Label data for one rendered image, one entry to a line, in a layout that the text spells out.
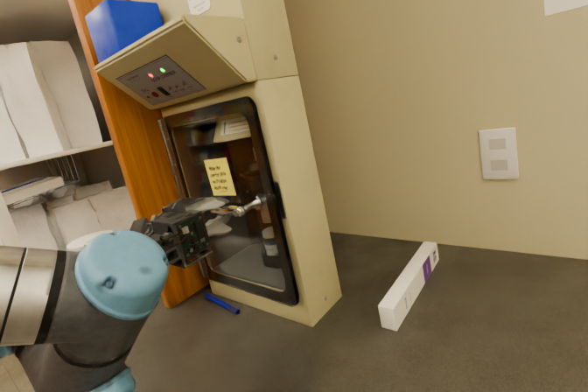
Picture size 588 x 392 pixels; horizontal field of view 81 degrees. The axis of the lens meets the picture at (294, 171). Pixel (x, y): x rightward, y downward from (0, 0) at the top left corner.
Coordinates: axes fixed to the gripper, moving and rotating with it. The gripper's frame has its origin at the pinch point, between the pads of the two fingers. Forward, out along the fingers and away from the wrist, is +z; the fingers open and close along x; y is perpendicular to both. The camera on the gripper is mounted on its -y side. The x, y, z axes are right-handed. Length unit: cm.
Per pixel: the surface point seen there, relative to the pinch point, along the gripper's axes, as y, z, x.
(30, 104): -117, 6, 36
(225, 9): 6.9, 5.6, 33.4
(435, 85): 25, 49, 13
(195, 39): 9.3, -3.7, 27.9
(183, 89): -4.3, 1.3, 22.6
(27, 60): -115, 10, 53
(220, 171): -3.4, 4.1, 6.1
